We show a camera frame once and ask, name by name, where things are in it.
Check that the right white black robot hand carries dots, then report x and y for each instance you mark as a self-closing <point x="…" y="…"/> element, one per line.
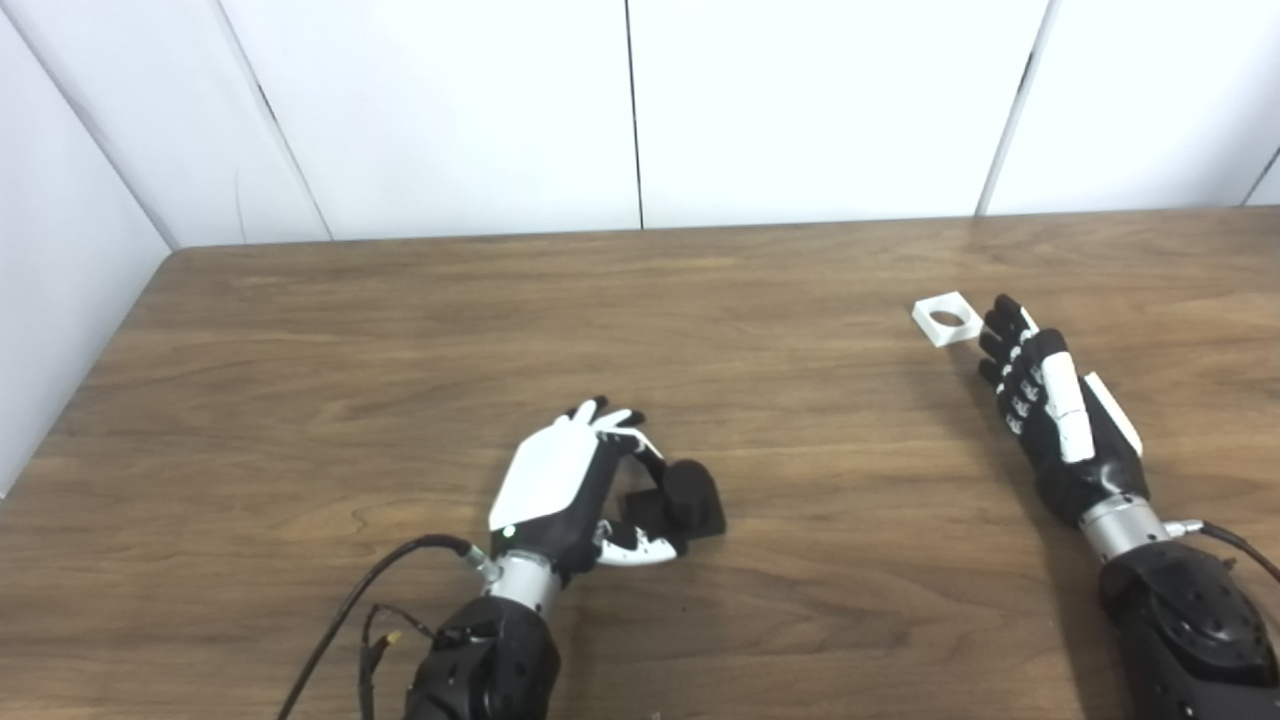
<point x="1065" y="410"/>

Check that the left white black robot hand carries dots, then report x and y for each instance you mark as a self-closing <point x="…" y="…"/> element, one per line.
<point x="545" y="475"/>

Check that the white square piece with hole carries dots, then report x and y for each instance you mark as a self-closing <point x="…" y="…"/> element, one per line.
<point x="938" y="337"/>

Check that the black peg with square base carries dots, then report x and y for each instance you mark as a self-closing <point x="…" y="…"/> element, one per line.
<point x="695" y="500"/>

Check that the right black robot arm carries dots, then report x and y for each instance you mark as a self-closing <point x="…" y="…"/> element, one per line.
<point x="1190" y="630"/>

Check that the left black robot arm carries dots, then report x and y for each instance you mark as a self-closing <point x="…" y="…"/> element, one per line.
<point x="490" y="670"/>

